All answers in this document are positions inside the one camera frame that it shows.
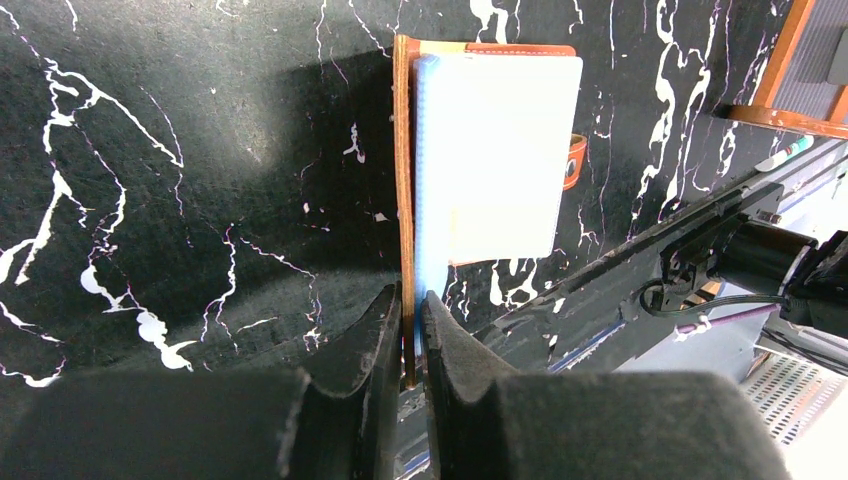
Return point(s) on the brown leather card holder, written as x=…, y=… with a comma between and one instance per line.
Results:
x=482, y=136

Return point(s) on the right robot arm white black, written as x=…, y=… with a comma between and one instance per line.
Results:
x=806, y=279

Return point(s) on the green white marker pen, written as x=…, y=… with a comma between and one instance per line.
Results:
x=783, y=156

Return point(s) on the orange wooden tiered rack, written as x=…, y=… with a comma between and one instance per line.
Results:
x=804, y=85

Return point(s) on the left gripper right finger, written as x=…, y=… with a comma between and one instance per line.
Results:
x=488, y=420

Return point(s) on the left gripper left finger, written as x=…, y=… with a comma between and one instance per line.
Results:
x=334, y=417

